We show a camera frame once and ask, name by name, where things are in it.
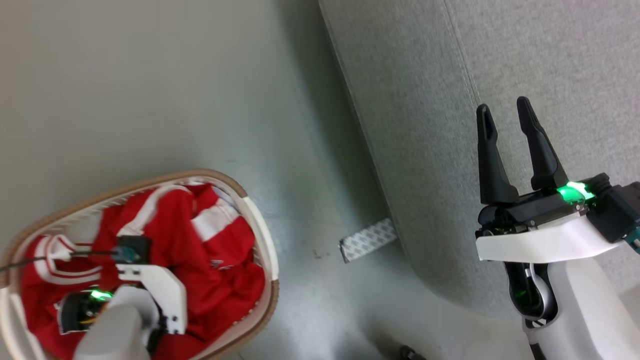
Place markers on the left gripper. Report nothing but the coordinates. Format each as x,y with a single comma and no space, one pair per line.
167,295

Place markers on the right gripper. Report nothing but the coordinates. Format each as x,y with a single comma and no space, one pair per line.
540,235

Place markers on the red and white jersey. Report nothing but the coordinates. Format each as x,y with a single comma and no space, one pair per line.
220,280

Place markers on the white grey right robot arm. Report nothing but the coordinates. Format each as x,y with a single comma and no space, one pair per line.
585,305

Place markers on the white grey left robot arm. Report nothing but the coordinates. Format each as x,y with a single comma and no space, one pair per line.
112,330

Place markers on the white basket with brown rim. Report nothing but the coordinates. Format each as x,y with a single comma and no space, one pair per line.
260,235

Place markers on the grey fabric sofa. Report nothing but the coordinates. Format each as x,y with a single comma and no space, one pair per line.
430,125

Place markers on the grey patterned tape strip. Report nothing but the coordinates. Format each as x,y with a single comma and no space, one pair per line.
369,240

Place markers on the small black object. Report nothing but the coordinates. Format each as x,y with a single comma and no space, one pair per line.
411,353

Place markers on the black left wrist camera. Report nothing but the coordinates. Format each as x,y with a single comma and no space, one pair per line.
132,248

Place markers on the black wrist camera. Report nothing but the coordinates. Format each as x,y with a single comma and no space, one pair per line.
617,210
132,248

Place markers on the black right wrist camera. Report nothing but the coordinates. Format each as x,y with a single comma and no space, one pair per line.
617,210

